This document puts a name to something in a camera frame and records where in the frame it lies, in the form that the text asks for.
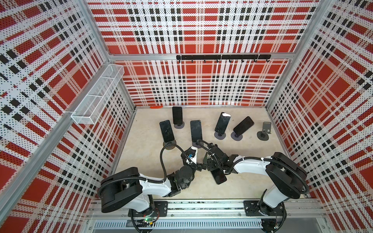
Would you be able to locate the black phone with white sticker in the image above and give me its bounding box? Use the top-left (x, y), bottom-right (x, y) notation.
top-left (211, 169), bottom-right (227, 185)

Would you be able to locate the black phone with pink edge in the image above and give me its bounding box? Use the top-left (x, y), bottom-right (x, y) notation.
top-left (215, 112), bottom-right (231, 135)

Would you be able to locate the blue-edged phone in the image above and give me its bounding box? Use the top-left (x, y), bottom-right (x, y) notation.
top-left (233, 116), bottom-right (254, 136)

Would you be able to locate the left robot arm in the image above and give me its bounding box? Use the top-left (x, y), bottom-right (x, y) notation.
top-left (98, 160), bottom-right (207, 213)

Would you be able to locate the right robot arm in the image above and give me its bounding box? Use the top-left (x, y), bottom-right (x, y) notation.
top-left (206, 144), bottom-right (309, 209)

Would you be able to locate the grey centre phone stand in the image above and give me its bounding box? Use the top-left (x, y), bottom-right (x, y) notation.
top-left (192, 139), bottom-right (204, 149)

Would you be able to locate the grey stand of blue phone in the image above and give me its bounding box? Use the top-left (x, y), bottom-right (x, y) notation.
top-left (231, 132), bottom-right (243, 141)

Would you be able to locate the wooden-base phone stand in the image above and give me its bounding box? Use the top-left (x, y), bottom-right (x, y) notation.
top-left (163, 140), bottom-right (176, 150)

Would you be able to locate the black phone in centre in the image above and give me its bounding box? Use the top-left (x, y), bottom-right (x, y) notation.
top-left (190, 120), bottom-right (203, 143)

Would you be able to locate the grey stand at back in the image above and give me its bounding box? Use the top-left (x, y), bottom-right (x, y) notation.
top-left (173, 122), bottom-right (185, 129)

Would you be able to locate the black phone on wooden stand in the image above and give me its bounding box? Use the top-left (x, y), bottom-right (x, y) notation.
top-left (159, 120), bottom-right (175, 143)

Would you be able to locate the dark grey far-right phone stand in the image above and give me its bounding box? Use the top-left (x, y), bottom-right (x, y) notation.
top-left (257, 122), bottom-right (272, 141)

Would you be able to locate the black phone at back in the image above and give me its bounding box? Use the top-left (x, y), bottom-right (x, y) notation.
top-left (172, 106), bottom-right (183, 125)

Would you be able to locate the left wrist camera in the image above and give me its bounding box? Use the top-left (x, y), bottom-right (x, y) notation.
top-left (186, 146), bottom-right (198, 164)

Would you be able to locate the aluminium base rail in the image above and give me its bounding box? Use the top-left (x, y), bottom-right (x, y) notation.
top-left (84, 198), bottom-right (330, 233)

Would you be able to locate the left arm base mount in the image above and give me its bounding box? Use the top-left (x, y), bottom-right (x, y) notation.
top-left (128, 201), bottom-right (168, 233)

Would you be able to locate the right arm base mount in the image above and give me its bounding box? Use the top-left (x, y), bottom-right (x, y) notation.
top-left (243, 190), bottom-right (287, 233)

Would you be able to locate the black hook rail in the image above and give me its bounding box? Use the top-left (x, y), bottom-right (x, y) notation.
top-left (176, 54), bottom-right (272, 61)

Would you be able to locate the white wire mesh basket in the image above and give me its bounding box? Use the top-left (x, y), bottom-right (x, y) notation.
top-left (71, 64), bottom-right (124, 125)

